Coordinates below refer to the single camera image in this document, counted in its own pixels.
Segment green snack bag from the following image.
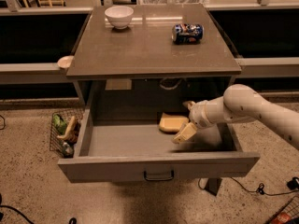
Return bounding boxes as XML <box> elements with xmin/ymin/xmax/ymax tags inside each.
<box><xmin>52</xmin><ymin>114</ymin><xmax>67</xmax><ymax>134</ymax></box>

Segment black wire basket left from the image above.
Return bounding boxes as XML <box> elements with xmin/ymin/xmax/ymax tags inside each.
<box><xmin>50</xmin><ymin>109</ymin><xmax>83</xmax><ymax>158</ymax></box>

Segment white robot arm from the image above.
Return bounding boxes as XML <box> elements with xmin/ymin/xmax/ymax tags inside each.
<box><xmin>173</xmin><ymin>84</ymin><xmax>299</xmax><ymax>149</ymax></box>

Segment small white round dish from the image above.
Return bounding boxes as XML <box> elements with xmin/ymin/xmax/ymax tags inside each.
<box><xmin>57</xmin><ymin>55</ymin><xmax>74</xmax><ymax>69</ymax></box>

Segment blue soda can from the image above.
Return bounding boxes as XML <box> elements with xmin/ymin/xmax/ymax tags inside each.
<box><xmin>172</xmin><ymin>23</ymin><xmax>204</xmax><ymax>45</ymax></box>

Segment white ceramic bowl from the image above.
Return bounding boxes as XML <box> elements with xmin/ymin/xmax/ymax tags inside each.
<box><xmin>105</xmin><ymin>6</ymin><xmax>134</xmax><ymax>29</ymax></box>

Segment black floor cable right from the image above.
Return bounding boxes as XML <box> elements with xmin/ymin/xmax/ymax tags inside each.
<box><xmin>230</xmin><ymin>176</ymin><xmax>299</xmax><ymax>198</ymax></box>

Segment black drawer handle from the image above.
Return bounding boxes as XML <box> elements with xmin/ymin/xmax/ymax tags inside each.
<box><xmin>143</xmin><ymin>171</ymin><xmax>174</xmax><ymax>182</ymax></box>

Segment yellow sponge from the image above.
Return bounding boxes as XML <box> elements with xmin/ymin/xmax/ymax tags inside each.
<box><xmin>159</xmin><ymin>113</ymin><xmax>189</xmax><ymax>133</ymax></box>

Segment black cable bottom left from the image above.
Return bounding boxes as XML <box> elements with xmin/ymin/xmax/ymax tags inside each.
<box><xmin>0</xmin><ymin>192</ymin><xmax>78</xmax><ymax>224</ymax></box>

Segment grey open drawer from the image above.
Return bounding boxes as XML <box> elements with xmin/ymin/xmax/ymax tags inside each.
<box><xmin>57</xmin><ymin>77</ymin><xmax>261</xmax><ymax>184</ymax></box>

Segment tan plush toy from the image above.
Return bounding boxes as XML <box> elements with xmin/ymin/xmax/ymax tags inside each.
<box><xmin>57</xmin><ymin>116</ymin><xmax>80</xmax><ymax>145</ymax></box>

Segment grey cabinet counter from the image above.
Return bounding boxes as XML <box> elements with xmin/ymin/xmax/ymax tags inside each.
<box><xmin>66</xmin><ymin>4</ymin><xmax>241</xmax><ymax>105</ymax></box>

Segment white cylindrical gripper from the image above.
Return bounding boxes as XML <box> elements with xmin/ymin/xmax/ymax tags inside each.
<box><xmin>172</xmin><ymin>99</ymin><xmax>223</xmax><ymax>144</ymax></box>

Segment wire basket bottom right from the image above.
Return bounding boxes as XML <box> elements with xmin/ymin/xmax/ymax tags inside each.
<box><xmin>266</xmin><ymin>196</ymin><xmax>299</xmax><ymax>224</ymax></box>

